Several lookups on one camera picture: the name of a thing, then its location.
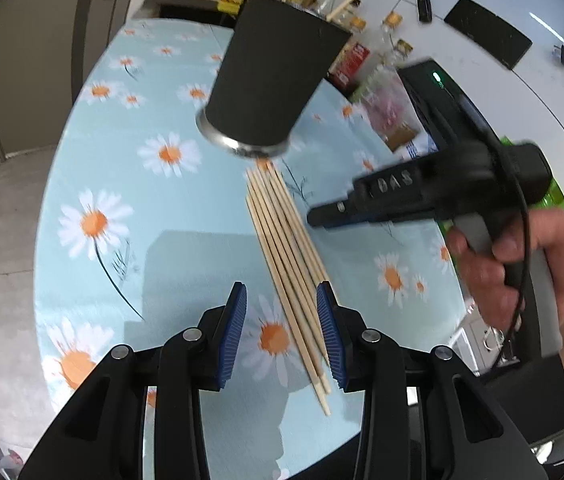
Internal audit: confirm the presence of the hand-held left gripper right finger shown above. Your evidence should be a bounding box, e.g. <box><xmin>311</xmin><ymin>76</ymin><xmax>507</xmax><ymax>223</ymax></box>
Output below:
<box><xmin>316</xmin><ymin>282</ymin><xmax>548</xmax><ymax>480</ymax></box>

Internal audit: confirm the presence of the blue white packet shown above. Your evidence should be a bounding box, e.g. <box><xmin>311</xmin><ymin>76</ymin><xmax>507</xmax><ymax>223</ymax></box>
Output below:
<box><xmin>404</xmin><ymin>136</ymin><xmax>439</xmax><ymax>162</ymax></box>

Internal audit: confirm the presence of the clear plastic food packet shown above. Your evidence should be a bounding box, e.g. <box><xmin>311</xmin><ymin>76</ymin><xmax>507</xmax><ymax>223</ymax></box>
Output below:
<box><xmin>354</xmin><ymin>62</ymin><xmax>425</xmax><ymax>153</ymax></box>

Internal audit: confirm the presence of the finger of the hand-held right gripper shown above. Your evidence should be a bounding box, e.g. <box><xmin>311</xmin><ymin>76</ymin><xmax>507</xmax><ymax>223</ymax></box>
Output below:
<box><xmin>306</xmin><ymin>198</ymin><xmax>439</xmax><ymax>232</ymax></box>

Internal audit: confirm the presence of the black chopstick holder cup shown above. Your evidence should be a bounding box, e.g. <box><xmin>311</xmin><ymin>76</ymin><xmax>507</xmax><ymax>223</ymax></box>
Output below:
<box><xmin>195</xmin><ymin>0</ymin><xmax>354</xmax><ymax>159</ymax></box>

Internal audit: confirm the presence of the bundle of wooden chopsticks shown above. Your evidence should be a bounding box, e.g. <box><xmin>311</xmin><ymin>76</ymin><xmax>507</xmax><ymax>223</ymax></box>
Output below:
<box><xmin>244</xmin><ymin>157</ymin><xmax>334</xmax><ymax>417</ymax></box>

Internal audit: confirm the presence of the daisy print tablecloth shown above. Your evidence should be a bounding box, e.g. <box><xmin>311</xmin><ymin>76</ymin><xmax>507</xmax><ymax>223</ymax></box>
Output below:
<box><xmin>34</xmin><ymin>17</ymin><xmax>469</xmax><ymax>480</ymax></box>

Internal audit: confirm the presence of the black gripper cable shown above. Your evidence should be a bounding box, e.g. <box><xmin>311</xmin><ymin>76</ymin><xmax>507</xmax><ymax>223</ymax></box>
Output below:
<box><xmin>492</xmin><ymin>140</ymin><xmax>531</xmax><ymax>367</ymax></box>

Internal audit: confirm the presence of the row of glass condiment bottles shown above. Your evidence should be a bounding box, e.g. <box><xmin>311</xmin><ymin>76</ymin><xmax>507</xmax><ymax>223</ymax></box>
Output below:
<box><xmin>279</xmin><ymin>0</ymin><xmax>415</xmax><ymax>106</ymax></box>

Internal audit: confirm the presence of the black appliance with green light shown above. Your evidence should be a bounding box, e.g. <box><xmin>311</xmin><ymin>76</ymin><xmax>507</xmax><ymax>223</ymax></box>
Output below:
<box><xmin>397</xmin><ymin>59</ymin><xmax>502</xmax><ymax>162</ymax></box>

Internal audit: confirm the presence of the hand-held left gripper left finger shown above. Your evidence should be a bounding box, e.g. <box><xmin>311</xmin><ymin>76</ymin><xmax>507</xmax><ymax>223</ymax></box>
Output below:
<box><xmin>19</xmin><ymin>281</ymin><xmax>248</xmax><ymax>480</ymax></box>

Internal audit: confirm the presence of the grey door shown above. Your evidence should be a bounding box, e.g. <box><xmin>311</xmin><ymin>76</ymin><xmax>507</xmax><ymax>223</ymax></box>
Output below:
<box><xmin>0</xmin><ymin>0</ymin><xmax>140</xmax><ymax>161</ymax></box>

